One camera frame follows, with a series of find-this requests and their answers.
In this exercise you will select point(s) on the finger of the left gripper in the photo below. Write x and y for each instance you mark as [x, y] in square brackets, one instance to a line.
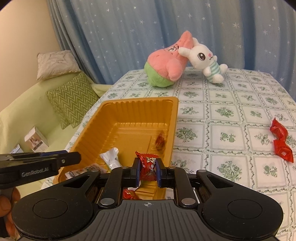
[68, 158]

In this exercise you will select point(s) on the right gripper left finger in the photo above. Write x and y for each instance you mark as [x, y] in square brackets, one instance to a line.
[112, 184]

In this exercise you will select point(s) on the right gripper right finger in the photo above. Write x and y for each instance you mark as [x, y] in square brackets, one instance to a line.
[181, 182]

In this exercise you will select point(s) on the silver white pouch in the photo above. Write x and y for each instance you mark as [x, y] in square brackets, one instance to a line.
[111, 158]

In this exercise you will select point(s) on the shiny red foil candy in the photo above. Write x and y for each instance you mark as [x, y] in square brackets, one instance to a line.
[147, 166]

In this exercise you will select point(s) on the grey black snack packet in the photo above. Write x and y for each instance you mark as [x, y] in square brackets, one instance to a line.
[92, 167]

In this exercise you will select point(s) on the small red candy packet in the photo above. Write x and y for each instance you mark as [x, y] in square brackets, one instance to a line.
[130, 194]

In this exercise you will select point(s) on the person left hand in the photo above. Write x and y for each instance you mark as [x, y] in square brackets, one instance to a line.
[7, 226]

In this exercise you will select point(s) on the small white box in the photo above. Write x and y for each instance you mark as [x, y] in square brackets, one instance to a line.
[36, 141]

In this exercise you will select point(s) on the red candy in tray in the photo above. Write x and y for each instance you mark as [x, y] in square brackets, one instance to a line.
[160, 141]

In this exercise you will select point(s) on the orange plastic tray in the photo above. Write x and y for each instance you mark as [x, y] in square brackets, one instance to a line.
[131, 125]

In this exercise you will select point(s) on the green zigzag cushion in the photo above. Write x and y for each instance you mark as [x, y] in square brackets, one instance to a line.
[72, 100]

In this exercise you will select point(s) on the floral green white tablecloth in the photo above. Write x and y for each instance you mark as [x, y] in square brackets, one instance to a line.
[224, 128]

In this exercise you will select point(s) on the beige cushion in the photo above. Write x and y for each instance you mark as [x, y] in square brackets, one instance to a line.
[54, 64]

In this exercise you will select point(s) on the pink star plush toy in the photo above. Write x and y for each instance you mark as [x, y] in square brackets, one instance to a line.
[165, 66]

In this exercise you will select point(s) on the red wrapped candy packet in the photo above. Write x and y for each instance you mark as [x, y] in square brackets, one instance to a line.
[283, 150]

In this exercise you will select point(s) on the large red snack packet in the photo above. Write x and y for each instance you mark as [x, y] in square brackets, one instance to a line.
[278, 130]

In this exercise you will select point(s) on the white bunny plush toy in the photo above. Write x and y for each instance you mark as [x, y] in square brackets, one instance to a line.
[201, 58]

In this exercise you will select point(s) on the blue starry curtain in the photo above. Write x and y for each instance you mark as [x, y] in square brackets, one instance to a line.
[110, 38]

